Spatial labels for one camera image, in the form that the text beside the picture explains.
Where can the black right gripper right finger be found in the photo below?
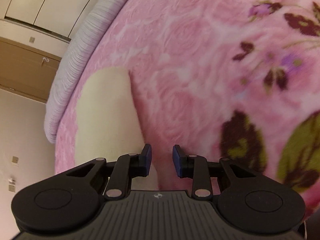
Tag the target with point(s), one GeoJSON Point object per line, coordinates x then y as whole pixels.
{"type": "Point", "coordinates": [198, 169]}

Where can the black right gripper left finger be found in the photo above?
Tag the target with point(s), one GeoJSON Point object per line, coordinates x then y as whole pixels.
{"type": "Point", "coordinates": [122, 172]}

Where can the cream white knit sweater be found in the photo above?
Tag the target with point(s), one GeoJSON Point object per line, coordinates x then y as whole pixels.
{"type": "Point", "coordinates": [107, 120]}

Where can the pink rose pattern blanket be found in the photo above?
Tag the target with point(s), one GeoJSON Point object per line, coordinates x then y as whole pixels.
{"type": "Point", "coordinates": [235, 79]}

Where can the brown wooden door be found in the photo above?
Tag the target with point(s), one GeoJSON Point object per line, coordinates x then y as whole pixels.
{"type": "Point", "coordinates": [27, 71]}

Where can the lilac striped duvet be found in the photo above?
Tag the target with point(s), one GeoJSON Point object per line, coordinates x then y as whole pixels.
{"type": "Point", "coordinates": [75, 59]}

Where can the white wardrobe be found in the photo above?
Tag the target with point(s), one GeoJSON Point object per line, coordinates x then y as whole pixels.
{"type": "Point", "coordinates": [60, 18]}

